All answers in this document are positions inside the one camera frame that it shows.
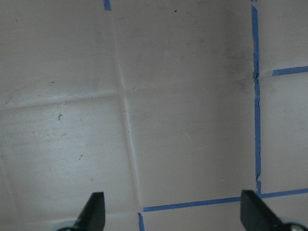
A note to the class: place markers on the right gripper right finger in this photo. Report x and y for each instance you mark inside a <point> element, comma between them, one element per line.
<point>255,215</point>

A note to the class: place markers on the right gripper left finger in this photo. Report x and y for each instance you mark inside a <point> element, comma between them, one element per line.
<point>92,217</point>

